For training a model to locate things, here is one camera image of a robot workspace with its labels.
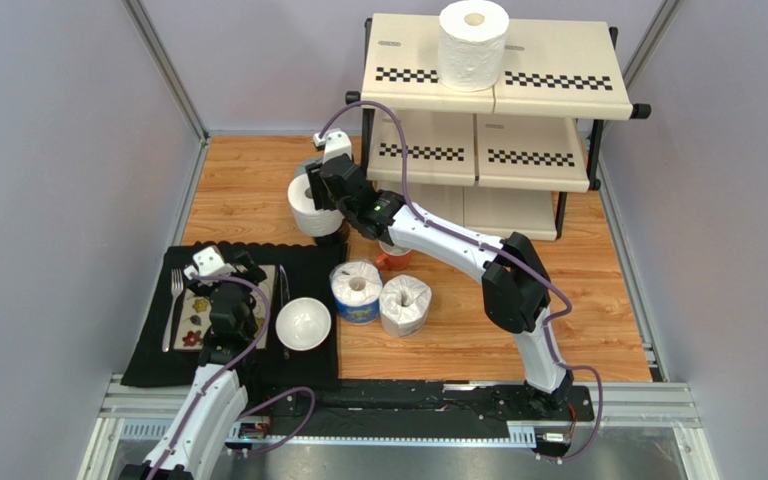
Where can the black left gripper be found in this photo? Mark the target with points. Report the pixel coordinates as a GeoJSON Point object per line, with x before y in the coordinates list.
{"type": "Point", "coordinates": [246, 290]}

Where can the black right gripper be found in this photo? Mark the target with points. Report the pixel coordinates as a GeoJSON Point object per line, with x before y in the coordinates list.
{"type": "Point", "coordinates": [324, 178]}

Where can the white embossed paper roll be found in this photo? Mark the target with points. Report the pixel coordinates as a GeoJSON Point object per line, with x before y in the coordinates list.
{"type": "Point", "coordinates": [310, 220]}

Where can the blue-wrapped paper roll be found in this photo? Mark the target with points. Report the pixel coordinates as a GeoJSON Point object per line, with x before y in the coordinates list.
{"type": "Point", "coordinates": [356, 287]}

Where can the white plastic-wrapped paper roll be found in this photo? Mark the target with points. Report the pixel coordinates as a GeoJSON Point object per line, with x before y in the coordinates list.
{"type": "Point", "coordinates": [404, 305]}

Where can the plain white paper roll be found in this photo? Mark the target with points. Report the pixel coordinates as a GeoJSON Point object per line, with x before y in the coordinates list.
{"type": "Point", "coordinates": [472, 38]}

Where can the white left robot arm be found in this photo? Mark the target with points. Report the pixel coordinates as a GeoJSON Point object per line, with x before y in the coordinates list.
{"type": "Point", "coordinates": [190, 446]}

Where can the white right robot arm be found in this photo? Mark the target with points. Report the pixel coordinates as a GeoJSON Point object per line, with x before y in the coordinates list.
{"type": "Point", "coordinates": [515, 285]}

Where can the beige checkered three-tier shelf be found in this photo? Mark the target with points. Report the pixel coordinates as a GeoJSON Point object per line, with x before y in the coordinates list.
{"type": "Point", "coordinates": [500, 160]}

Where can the floral square ceramic plate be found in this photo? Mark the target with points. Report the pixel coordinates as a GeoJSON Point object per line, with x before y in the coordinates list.
{"type": "Point", "coordinates": [191, 321]}

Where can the black-wrapped paper roll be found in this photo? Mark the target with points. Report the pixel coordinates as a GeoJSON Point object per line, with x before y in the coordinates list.
{"type": "Point", "coordinates": [338, 237]}

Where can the grey-wrapped paper roll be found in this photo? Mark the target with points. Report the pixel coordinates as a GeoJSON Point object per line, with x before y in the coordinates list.
{"type": "Point", "coordinates": [309, 165]}

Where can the white ceramic bowl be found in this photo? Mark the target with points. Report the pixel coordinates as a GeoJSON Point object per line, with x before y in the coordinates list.
{"type": "Point", "coordinates": [303, 324]}

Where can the silver metal fork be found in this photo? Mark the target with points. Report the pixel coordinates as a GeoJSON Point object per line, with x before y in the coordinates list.
{"type": "Point", "coordinates": [177, 288]}

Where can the black cloth placemat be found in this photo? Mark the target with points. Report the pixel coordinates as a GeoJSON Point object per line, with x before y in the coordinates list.
{"type": "Point", "coordinates": [307, 269]}

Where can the orange ceramic mug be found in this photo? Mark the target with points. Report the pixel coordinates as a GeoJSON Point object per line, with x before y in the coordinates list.
{"type": "Point", "coordinates": [393, 258]}

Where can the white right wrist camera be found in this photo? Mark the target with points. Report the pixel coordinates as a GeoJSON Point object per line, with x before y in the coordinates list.
{"type": "Point", "coordinates": [333, 143]}

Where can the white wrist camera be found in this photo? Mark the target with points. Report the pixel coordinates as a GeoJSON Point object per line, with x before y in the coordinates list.
{"type": "Point", "coordinates": [208, 262]}
{"type": "Point", "coordinates": [333, 143]}

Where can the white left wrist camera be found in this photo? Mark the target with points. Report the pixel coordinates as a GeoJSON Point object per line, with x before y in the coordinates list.
{"type": "Point", "coordinates": [208, 262]}

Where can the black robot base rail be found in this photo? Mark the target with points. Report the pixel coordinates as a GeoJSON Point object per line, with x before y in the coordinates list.
{"type": "Point", "coordinates": [421, 413]}

